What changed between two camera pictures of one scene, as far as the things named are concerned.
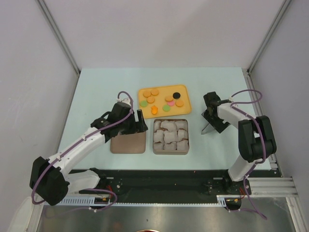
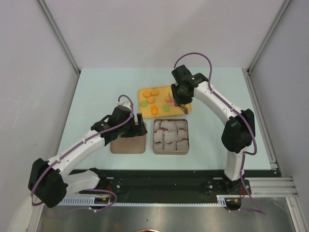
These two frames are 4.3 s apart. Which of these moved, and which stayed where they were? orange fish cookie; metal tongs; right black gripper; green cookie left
Moved: right black gripper; metal tongs
Stayed: orange fish cookie; green cookie left
